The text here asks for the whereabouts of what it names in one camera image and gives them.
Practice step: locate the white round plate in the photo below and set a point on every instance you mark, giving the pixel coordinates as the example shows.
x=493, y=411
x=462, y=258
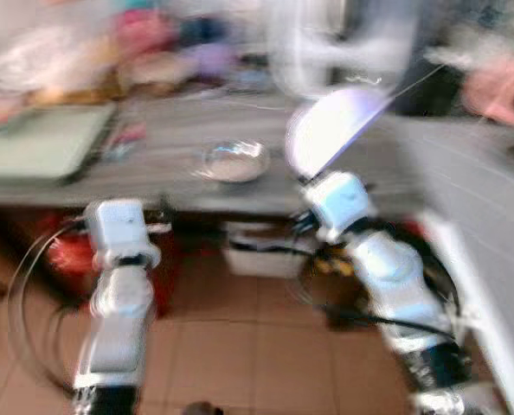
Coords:
x=330, y=130

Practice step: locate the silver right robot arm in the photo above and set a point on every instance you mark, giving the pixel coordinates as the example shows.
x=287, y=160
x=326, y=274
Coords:
x=395, y=281

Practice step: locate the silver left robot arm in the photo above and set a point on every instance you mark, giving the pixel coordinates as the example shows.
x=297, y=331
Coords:
x=118, y=320

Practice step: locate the white plastic storage box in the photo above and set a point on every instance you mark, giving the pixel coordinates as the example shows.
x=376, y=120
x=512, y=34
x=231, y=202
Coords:
x=261, y=258

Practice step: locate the small red and blue item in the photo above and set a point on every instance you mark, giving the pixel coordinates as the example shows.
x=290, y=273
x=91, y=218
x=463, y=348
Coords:
x=127, y=143

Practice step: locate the shiny metal bowl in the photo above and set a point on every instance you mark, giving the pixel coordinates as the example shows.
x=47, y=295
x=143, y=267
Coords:
x=233, y=162

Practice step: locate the red plastic stool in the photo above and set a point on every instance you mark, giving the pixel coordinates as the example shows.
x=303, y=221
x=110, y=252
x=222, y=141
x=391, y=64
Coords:
x=67, y=255

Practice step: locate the pale green placemat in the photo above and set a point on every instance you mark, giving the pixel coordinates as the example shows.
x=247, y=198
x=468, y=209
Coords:
x=36, y=143

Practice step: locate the purple plastic item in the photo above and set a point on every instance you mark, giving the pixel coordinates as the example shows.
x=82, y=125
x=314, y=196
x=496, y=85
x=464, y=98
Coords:
x=209, y=62

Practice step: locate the white standing fan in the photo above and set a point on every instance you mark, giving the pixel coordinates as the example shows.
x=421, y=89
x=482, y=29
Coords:
x=335, y=47

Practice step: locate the pink plastic container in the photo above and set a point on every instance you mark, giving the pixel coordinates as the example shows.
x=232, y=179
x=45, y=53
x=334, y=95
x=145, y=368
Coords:
x=143, y=33

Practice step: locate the white crumpled plastic bag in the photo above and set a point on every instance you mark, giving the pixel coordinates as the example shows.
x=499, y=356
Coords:
x=36, y=59

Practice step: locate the pink round plastic basin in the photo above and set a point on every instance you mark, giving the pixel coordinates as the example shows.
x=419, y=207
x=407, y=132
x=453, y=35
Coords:
x=495, y=91

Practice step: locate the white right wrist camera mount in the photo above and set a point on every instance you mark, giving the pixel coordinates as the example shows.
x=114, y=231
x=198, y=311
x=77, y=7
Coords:
x=339, y=203

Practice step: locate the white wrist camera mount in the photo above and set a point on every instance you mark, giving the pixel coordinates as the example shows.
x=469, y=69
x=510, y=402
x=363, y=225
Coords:
x=339, y=203
x=117, y=229

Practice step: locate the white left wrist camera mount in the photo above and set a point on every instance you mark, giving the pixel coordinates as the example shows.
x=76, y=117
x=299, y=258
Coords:
x=117, y=229

